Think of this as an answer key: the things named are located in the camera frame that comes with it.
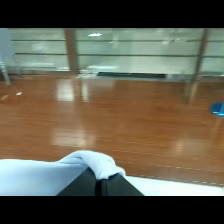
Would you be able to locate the pale blue shirt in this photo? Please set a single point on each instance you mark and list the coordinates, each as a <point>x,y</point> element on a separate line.
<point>40,175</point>

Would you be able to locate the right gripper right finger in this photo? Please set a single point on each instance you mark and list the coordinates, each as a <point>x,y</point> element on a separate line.
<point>116,186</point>

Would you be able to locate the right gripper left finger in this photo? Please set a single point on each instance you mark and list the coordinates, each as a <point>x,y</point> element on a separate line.
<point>81,186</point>

